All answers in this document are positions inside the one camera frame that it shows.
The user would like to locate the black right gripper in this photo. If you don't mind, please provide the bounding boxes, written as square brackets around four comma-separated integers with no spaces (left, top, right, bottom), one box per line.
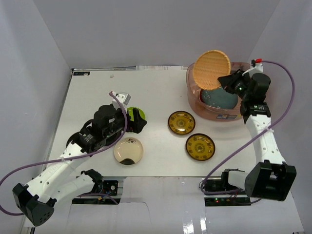
[217,69,250,101]

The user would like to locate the blue floral ceramic plate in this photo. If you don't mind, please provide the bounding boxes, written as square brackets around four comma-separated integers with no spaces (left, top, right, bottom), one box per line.
[199,88,238,109]

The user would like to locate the green glossy plate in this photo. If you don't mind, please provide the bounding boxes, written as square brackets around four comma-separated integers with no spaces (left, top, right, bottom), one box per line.
[125,106,147,122]

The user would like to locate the woven bamboo plate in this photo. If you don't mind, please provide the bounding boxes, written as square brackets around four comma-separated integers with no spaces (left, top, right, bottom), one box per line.
[193,50,231,90]

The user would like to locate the cream ceramic plate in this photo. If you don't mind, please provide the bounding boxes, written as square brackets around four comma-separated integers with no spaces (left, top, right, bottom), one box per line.
[114,137,144,165]

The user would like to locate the yellow patterned plate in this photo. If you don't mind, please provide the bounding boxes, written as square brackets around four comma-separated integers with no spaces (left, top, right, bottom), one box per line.
[168,111,196,136]
[185,133,216,161]

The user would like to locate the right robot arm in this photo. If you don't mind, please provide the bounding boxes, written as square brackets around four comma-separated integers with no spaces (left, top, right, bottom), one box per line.
[218,70,296,201]

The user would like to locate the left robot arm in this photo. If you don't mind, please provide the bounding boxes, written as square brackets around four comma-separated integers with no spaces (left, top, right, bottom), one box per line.
[13,104,147,227]

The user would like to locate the pink translucent plastic bin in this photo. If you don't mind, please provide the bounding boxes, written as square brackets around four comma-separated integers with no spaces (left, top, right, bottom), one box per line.
[186,63,242,122]

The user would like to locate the black plate right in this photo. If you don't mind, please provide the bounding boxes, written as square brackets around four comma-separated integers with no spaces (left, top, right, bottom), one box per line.
[106,132,121,145]

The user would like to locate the black plate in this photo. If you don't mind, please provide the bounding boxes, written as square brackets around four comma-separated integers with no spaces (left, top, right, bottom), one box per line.
[106,132,121,145]
[66,136,75,147]

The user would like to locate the black plate left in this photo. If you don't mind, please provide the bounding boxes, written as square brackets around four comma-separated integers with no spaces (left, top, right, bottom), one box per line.
[66,136,75,147]

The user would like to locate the black label sticker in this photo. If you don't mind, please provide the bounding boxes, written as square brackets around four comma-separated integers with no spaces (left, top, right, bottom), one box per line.
[73,71,90,76]

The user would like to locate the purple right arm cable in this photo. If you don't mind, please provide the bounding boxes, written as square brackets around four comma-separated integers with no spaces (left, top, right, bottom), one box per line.
[201,58,295,204]

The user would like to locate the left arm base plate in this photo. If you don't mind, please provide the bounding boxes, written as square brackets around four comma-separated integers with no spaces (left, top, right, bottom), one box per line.
[72,180,120,205]

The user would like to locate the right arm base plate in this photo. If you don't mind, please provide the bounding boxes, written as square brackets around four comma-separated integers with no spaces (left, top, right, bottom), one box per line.
[203,177,251,207]

